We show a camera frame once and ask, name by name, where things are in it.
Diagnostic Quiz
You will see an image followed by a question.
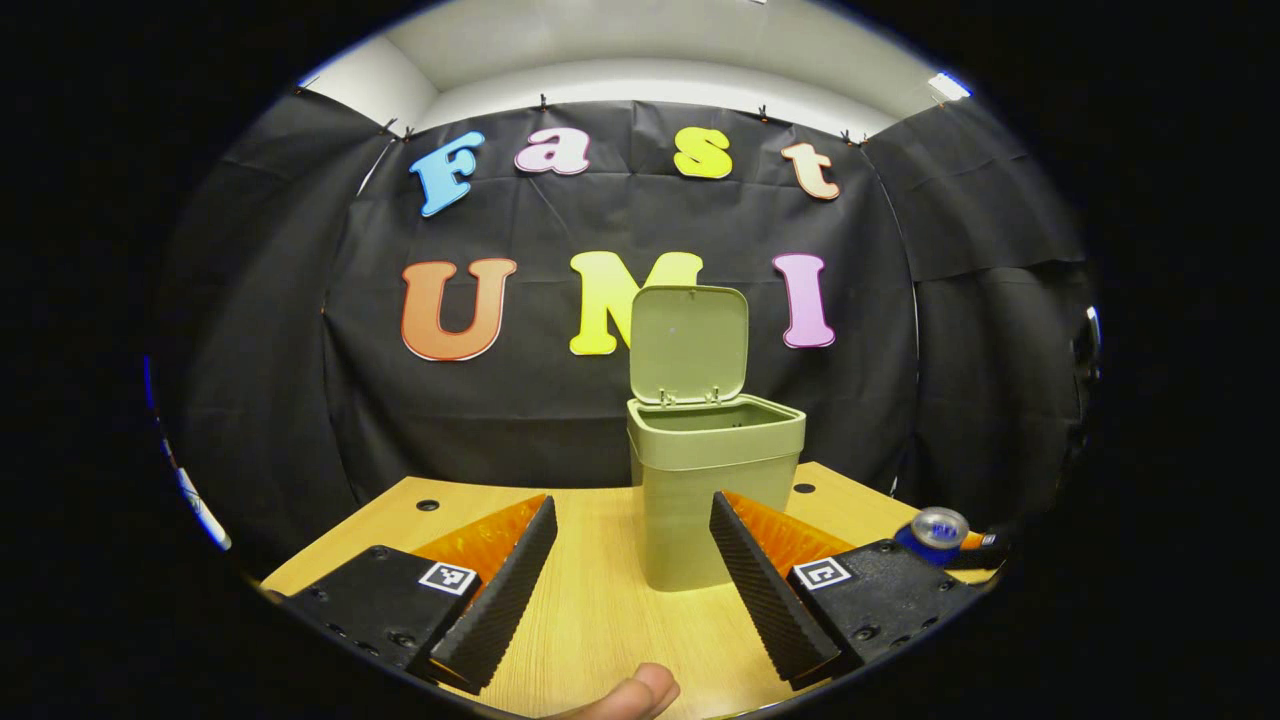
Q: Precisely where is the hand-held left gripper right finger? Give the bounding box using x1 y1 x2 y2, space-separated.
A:
708 490 981 691

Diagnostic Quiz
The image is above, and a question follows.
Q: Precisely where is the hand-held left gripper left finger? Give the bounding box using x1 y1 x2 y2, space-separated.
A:
283 494 559 695

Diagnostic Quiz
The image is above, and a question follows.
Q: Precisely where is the blue pop can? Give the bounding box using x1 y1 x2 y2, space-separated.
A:
893 507 971 566

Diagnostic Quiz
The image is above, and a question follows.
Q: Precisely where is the green desktop garbage bin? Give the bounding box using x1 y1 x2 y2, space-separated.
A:
626 284 807 593

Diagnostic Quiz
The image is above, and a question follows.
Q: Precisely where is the wooden desktop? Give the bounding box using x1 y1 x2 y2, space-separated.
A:
260 461 1001 720

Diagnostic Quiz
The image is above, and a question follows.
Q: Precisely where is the black backdrop cloth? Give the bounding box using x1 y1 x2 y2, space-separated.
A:
150 95 1101 571

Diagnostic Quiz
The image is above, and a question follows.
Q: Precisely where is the white side table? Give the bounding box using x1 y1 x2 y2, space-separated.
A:
165 440 233 553

